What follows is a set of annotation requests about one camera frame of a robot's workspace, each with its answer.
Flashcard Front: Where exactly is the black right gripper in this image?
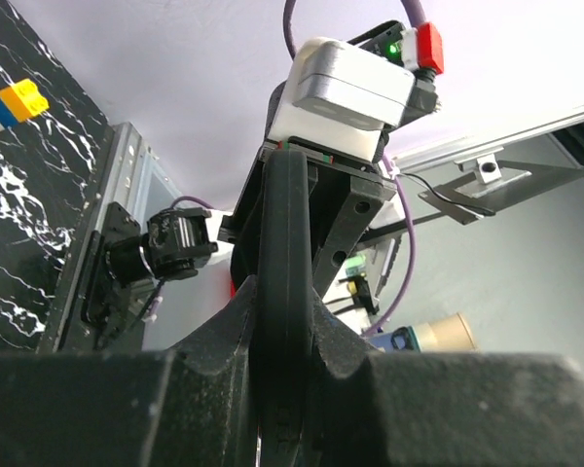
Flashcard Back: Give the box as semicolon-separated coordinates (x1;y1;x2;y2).
229;145;396;297

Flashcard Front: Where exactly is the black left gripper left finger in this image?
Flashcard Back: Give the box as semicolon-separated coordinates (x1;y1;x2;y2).
0;278;257;466

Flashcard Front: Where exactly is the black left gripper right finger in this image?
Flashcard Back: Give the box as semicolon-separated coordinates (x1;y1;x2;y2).
306;297;584;466

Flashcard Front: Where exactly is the black phone case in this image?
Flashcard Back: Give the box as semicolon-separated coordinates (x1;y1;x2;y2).
250;150;313;466

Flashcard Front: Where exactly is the cardboard tape roll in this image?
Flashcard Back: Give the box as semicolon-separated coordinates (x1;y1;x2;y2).
369;311;479;352

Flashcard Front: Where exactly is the yellow and blue toy brick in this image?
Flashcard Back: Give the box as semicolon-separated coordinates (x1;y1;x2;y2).
0;79;50;132

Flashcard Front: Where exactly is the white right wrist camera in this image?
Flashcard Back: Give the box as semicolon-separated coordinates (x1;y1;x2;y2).
266;37;415;162

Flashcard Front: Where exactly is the metal bracket plate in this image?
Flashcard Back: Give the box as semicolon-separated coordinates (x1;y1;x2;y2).
419;155;584;226

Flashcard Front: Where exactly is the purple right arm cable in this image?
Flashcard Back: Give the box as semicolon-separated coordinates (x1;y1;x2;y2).
282;0;427;337

